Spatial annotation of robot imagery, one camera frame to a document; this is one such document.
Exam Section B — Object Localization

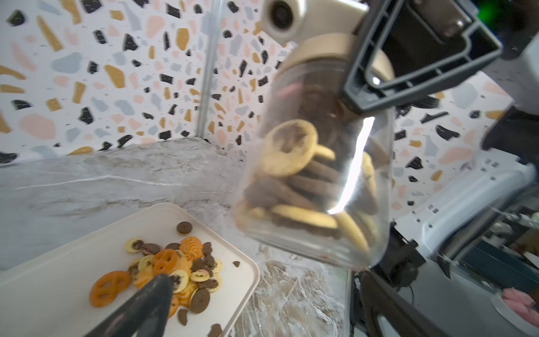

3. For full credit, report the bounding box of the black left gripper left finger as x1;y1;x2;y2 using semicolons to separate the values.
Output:
87;275;173;337

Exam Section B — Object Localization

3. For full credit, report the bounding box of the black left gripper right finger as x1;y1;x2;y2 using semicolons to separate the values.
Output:
360;271;447;336

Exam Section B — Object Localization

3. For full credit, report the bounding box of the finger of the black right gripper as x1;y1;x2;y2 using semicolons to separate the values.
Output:
340;1;503;114

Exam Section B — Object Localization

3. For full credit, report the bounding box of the jar with beige lid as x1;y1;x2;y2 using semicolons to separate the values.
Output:
233;33;395;271

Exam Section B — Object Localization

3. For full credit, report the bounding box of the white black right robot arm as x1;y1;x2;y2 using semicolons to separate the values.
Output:
341;1;538;289

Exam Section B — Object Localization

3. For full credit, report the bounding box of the pile of poured cookies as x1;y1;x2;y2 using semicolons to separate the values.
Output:
89;220;259;336

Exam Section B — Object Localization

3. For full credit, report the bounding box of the cream rectangular tray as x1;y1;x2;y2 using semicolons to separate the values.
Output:
1;203;261;336

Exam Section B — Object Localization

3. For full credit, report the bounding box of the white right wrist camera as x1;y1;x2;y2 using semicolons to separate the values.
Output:
261;0;369;46

